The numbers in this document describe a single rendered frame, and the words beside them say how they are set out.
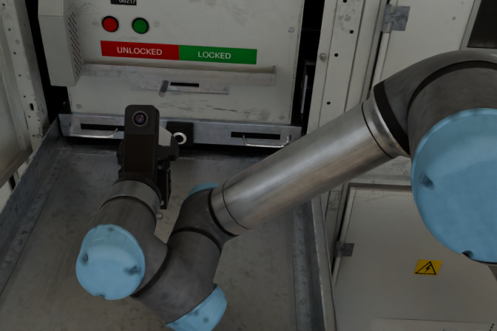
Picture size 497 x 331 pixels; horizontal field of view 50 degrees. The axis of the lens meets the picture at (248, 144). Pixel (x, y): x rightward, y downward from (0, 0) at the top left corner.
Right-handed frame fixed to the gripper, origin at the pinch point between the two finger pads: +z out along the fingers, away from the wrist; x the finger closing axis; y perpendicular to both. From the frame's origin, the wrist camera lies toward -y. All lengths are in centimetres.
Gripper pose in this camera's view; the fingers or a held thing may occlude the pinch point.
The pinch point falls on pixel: (157, 127)
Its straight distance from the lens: 90.6
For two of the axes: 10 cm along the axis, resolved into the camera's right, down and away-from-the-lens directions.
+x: 10.0, 0.6, 0.2
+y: -0.6, 9.0, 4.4
